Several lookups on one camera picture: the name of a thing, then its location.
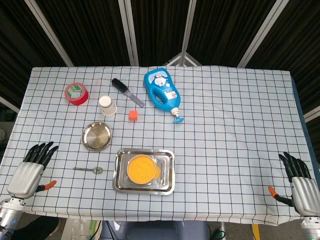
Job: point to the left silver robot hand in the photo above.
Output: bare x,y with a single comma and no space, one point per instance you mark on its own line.
25,178

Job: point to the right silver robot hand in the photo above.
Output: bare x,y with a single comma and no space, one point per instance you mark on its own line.
306,192

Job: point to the silver spoon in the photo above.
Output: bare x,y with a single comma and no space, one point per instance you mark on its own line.
97,170

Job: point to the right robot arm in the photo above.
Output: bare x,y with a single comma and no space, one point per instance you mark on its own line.
311,228

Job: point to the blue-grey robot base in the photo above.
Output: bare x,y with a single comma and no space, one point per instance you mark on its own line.
155,231

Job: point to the round steel plate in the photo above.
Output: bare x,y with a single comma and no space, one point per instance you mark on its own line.
96,136

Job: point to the bowl of orange powder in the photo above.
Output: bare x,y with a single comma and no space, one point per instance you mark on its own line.
141,169

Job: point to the rectangular steel tray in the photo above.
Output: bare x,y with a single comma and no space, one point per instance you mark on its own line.
165,185

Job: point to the blue checked tablecloth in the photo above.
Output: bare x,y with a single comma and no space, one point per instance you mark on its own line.
225,150

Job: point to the red tape roll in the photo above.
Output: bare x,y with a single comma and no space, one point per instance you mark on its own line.
82,100

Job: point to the white paper cup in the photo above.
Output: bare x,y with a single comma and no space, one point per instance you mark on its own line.
107,106

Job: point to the orange cube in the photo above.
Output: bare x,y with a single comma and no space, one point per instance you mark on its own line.
133,115

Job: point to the blue detergent bottle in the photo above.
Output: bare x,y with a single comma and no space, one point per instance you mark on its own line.
170,100

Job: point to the black folding screen white frame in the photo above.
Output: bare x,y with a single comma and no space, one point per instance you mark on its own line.
100,30

